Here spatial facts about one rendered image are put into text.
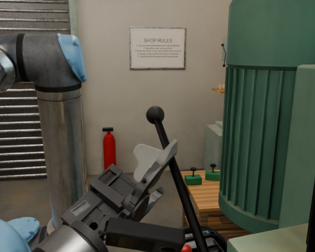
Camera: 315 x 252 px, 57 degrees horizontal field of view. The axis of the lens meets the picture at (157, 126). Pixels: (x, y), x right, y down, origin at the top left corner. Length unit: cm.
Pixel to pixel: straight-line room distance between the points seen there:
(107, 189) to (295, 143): 27
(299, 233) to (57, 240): 29
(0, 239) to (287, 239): 23
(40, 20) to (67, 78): 267
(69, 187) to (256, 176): 59
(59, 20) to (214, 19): 168
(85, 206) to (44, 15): 305
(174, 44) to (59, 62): 275
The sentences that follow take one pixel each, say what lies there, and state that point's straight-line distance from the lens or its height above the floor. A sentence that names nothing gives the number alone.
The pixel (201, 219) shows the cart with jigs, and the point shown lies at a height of 44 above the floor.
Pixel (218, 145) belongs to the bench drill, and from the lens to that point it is 272.
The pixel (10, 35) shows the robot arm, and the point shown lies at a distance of 78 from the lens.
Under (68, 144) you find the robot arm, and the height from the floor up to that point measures 120.
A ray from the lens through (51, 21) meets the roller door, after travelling 339.
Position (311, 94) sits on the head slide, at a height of 139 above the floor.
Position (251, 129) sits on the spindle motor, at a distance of 38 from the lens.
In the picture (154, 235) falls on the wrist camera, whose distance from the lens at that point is 44.
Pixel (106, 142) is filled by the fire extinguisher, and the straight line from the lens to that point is 334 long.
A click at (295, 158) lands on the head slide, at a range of 34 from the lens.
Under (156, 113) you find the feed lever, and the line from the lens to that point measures 54.
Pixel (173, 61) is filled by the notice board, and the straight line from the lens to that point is 341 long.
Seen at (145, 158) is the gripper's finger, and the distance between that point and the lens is 47.
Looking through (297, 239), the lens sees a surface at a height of 130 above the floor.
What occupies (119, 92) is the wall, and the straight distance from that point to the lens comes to 339.
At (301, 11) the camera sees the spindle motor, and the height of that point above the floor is 147.
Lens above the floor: 143
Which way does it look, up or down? 14 degrees down
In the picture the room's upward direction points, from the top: straight up
